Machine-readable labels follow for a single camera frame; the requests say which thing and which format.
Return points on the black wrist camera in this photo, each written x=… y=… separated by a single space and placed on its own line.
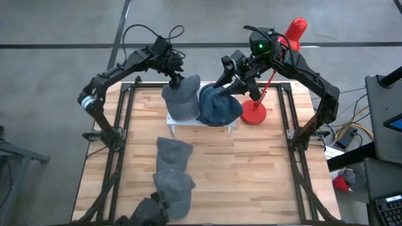
x=238 y=56
x=162 y=46

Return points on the red cloth item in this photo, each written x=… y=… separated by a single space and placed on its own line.
x=340 y=184

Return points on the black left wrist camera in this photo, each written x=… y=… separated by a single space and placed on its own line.
x=162 y=46

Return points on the black frame clamp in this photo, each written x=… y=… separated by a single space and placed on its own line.
x=137 y=79

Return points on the black bulky object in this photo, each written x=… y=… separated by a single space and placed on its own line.
x=147 y=212

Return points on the grey cloth item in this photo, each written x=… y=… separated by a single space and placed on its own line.
x=350 y=176

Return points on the black power adapter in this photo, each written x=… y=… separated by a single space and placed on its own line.
x=347 y=139

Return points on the grey metal stand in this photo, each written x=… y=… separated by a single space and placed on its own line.
x=19 y=157

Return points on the black pole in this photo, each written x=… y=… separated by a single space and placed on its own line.
x=391 y=77

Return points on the black beam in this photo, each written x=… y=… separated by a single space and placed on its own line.
x=355 y=155

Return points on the black tablet blue screen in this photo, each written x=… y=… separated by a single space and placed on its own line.
x=395 y=124

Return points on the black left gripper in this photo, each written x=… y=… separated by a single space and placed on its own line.
x=172 y=64

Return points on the grey baseball cap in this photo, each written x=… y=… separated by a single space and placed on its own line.
x=174 y=153
x=174 y=188
x=182 y=100

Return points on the white perforated metal shelf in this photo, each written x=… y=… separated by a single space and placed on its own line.
x=185 y=123

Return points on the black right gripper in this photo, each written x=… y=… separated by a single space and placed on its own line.
x=251 y=70

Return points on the black aluminium table frame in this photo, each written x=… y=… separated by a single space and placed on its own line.
x=147 y=85

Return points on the white paper sheet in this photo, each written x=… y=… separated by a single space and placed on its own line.
x=333 y=152

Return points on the red desk lamp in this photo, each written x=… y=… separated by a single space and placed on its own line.
x=252 y=114

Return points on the grey side desk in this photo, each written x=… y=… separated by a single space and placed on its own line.
x=386 y=103

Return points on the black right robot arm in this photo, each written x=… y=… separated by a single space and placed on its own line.
x=314 y=75

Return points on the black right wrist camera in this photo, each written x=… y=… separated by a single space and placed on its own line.
x=238 y=56

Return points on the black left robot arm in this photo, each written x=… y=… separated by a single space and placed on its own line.
x=100 y=84

